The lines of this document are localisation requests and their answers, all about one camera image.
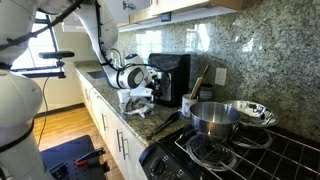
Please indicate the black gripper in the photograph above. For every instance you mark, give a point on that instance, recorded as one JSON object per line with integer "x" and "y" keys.
{"x": 155, "y": 84}

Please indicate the black steel air fryer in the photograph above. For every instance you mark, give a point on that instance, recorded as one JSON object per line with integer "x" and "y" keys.
{"x": 174, "y": 70}

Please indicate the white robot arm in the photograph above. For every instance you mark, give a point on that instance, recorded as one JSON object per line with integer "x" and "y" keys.
{"x": 21, "y": 97}

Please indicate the crumpled patterned cloth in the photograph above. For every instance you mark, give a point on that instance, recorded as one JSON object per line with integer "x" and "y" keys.
{"x": 136, "y": 106}

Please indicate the white paper cup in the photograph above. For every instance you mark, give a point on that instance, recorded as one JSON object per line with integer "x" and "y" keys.
{"x": 123, "y": 95}

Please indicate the white utensil mug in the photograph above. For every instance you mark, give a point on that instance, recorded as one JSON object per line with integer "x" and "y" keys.
{"x": 187, "y": 102}

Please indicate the black kitchen tongs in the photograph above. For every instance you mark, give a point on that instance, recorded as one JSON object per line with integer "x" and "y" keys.
{"x": 172, "y": 119}

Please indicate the wooden spatula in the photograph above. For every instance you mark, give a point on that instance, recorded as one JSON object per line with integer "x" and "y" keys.
{"x": 198, "y": 83}

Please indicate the dark jar with lid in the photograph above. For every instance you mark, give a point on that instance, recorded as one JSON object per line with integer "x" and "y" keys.
{"x": 205, "y": 92}

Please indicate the chrome kitchen faucet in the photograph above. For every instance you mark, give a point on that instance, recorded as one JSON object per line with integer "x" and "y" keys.
{"x": 116, "y": 56}

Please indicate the kitchen sink basin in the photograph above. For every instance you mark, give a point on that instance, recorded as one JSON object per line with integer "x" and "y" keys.
{"x": 97, "y": 74}

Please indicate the steel saucepan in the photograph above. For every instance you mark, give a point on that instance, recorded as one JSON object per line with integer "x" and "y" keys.
{"x": 214, "y": 119}

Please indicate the white lower cabinets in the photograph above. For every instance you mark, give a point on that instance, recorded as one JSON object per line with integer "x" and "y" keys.
{"x": 122, "y": 144}

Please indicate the shiny steel mixing bowl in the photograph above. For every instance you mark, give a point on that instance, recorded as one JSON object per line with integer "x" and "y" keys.
{"x": 254, "y": 114}

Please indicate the dark blue tool cart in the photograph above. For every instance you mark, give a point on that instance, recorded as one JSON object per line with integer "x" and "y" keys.
{"x": 60, "y": 161}

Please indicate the black electric stove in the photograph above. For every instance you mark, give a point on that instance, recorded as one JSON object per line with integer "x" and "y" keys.
{"x": 162, "y": 159}

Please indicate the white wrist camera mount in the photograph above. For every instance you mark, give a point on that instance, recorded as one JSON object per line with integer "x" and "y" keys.
{"x": 141, "y": 92}

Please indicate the white wall outlet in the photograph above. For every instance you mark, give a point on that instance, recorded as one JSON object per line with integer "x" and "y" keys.
{"x": 220, "y": 77}

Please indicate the upper wall cabinets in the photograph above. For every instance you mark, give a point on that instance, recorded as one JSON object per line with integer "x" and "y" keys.
{"x": 126, "y": 13}

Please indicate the black camera on stand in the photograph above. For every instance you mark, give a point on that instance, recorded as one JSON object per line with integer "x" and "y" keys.
{"x": 49, "y": 71}

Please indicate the red handled tool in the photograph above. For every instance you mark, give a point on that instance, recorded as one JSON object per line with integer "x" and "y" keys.
{"x": 84, "y": 159}

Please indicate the wire cooling rack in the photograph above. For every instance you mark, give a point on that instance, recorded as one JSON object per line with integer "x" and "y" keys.
{"x": 251, "y": 154}

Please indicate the window with dark frame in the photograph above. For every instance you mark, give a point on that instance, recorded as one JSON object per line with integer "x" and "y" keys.
{"x": 30, "y": 59}

